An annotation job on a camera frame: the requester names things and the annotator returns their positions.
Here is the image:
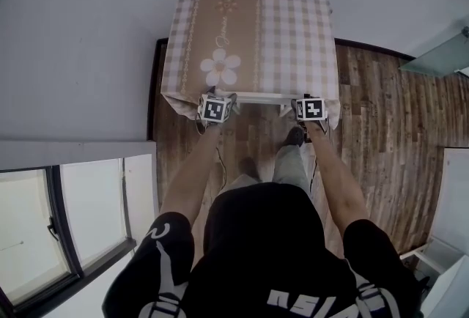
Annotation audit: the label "white wooden chair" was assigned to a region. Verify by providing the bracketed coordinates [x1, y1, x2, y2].
[219, 89, 305, 119]

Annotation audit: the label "black framed window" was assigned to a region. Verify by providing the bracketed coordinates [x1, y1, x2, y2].
[0, 157, 137, 318]

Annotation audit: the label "table with checkered tablecloth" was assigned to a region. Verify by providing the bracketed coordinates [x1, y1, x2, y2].
[160, 0, 341, 130]

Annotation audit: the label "person's right shoe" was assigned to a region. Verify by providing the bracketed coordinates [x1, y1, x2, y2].
[281, 125, 304, 147]

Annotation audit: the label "person's shoe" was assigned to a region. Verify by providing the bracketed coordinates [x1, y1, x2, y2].
[237, 157, 262, 178]
[281, 125, 304, 147]

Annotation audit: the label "person's black hooded shirt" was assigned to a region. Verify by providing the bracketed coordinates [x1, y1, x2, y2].
[102, 182, 424, 318]

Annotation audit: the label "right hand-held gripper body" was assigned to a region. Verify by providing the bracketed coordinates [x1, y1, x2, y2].
[296, 97, 328, 144]

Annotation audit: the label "person's grey trousers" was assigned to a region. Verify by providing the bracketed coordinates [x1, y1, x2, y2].
[219, 142, 311, 196]

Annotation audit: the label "white panelled cabinet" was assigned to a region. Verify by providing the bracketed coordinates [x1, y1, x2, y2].
[428, 147, 469, 259]

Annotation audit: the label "person's left shoe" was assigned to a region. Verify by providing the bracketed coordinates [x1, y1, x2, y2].
[237, 157, 262, 178]

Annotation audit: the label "black window handle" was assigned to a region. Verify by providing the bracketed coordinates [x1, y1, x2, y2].
[46, 215, 59, 239]

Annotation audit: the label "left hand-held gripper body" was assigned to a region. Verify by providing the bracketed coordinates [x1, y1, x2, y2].
[196, 95, 232, 133]

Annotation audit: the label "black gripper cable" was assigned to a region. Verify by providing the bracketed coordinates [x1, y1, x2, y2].
[309, 158, 319, 193]
[215, 146, 229, 189]

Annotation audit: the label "white shelf board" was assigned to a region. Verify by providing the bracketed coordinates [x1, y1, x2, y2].
[399, 243, 430, 263]

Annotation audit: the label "person's right forearm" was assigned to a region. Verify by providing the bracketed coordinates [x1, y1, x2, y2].
[309, 125, 369, 233]

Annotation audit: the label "frosted glass door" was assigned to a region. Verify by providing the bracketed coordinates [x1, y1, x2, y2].
[398, 15, 469, 78]

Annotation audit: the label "white storage box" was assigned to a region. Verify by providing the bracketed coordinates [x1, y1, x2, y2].
[421, 254, 469, 318]

